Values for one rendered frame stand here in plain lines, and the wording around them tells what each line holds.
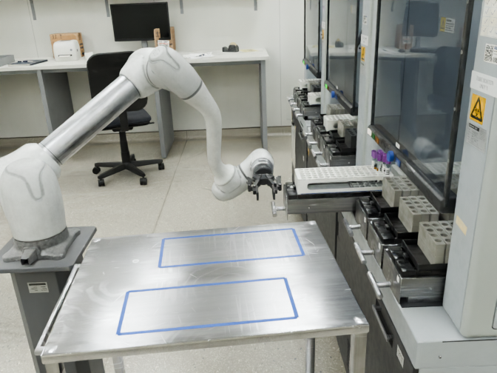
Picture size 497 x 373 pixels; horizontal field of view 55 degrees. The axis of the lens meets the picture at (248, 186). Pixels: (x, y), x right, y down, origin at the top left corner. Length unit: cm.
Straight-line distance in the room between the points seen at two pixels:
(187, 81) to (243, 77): 333
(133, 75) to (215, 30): 322
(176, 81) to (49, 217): 60
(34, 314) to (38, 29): 396
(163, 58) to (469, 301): 115
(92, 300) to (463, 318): 76
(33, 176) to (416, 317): 107
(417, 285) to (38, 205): 103
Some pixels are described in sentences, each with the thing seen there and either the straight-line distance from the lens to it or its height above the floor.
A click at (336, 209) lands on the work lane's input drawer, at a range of 152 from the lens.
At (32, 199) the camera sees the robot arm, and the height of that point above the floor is 89.
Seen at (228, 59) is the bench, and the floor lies 89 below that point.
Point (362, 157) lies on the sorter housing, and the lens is 179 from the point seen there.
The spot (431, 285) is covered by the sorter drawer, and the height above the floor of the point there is 79.
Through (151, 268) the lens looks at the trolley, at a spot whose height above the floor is 82.
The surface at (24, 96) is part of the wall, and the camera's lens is 548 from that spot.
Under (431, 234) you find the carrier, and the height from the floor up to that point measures 88.
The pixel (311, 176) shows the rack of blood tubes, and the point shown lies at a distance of 151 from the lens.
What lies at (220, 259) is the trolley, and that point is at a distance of 115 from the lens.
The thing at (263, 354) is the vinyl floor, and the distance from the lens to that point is 213.
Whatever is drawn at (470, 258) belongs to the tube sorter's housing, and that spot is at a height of 91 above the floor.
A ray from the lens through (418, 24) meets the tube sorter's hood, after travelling 122.
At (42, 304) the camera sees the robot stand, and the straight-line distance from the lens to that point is 163.
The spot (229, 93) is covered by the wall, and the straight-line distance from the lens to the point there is 501.
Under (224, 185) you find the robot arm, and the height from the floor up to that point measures 68.
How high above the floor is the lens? 140
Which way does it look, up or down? 22 degrees down
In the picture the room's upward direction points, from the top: 2 degrees counter-clockwise
